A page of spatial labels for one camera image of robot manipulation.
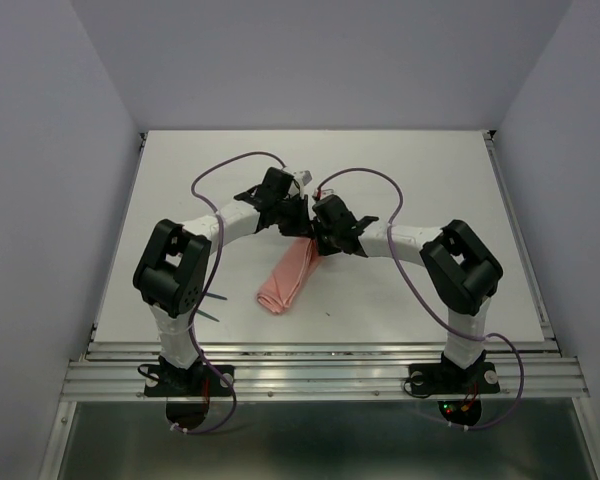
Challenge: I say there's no pink satin napkin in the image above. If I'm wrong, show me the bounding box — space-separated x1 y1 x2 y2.
256 238 321 315

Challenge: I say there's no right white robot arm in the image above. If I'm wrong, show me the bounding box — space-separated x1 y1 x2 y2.
312 194 503 390

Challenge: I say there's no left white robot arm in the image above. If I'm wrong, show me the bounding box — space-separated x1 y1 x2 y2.
133 167 319 394

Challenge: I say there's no teal plastic utensil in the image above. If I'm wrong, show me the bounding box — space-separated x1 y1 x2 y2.
206 293 228 301

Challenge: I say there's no teal plastic spoon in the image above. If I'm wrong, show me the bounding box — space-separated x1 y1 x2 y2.
198 310 220 323

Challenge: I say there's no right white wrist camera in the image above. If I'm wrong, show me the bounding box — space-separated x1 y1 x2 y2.
313 189 334 201

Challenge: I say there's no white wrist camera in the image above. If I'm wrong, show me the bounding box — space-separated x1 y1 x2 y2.
313 189 334 201
293 170 312 190

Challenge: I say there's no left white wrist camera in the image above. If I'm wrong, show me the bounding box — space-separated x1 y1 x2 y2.
293 170 312 190

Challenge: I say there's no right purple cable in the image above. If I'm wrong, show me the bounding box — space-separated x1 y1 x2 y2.
312 168 526 431

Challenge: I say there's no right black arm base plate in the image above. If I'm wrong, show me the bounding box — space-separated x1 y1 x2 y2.
404 362 501 397

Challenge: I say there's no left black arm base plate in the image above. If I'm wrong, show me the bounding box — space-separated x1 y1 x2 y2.
137 362 231 398

